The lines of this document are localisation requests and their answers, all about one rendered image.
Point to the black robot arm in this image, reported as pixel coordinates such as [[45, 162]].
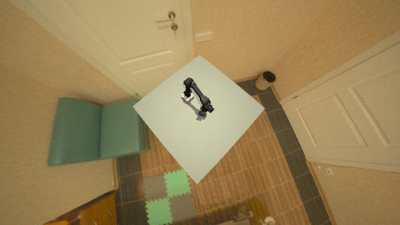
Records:
[[189, 83]]

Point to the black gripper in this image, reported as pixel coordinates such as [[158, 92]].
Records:
[[203, 112]]

